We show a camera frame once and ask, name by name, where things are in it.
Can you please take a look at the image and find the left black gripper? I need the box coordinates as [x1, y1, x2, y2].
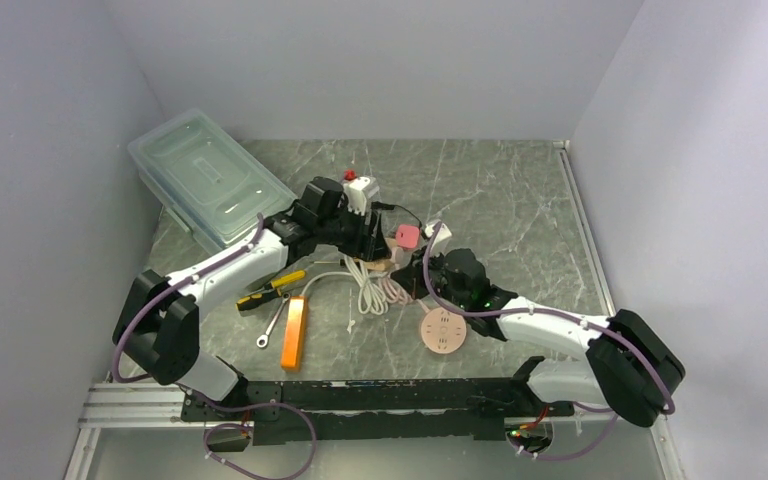
[315, 199, 390, 261]

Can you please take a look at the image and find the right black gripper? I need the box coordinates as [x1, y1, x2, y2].
[393, 244, 470, 310]

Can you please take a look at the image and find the pink round socket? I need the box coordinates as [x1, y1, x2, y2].
[419, 307, 468, 355]

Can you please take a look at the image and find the beige cube socket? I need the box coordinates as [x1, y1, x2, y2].
[365, 247, 411, 272]

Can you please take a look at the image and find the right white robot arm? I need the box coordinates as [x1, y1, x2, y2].
[391, 248, 686, 427]

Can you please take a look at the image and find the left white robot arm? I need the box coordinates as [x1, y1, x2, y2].
[110, 176, 390, 420]

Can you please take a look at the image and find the yellow black screwdriver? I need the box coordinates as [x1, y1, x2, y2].
[236, 287, 285, 313]

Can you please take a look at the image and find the clear plastic storage box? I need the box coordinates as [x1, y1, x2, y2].
[128, 108, 296, 255]

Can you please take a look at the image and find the silver wrench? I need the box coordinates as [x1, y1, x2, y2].
[256, 295, 290, 349]

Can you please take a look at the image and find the orange power strip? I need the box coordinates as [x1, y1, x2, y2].
[280, 296, 308, 372]

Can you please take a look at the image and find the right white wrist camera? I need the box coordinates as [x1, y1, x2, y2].
[422, 220, 452, 256]

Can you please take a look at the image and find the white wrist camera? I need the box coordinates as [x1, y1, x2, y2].
[342, 169, 380, 215]
[422, 220, 452, 256]

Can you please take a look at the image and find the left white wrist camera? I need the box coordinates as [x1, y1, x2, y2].
[342, 169, 380, 215]

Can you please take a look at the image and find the white power strip cable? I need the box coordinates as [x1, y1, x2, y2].
[299, 256, 392, 317]

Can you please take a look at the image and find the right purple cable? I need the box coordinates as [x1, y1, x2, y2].
[421, 221, 677, 463]

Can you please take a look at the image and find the purple cable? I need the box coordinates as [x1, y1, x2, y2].
[421, 221, 677, 463]
[110, 211, 319, 480]

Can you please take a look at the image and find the yellow handled screwdriver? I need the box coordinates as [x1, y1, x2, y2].
[256, 270, 307, 293]

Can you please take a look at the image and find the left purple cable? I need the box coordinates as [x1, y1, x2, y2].
[110, 211, 319, 480]

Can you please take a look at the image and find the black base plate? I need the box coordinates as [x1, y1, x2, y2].
[180, 377, 575, 446]

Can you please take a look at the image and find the aluminium rail frame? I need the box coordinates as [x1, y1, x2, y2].
[78, 382, 220, 429]

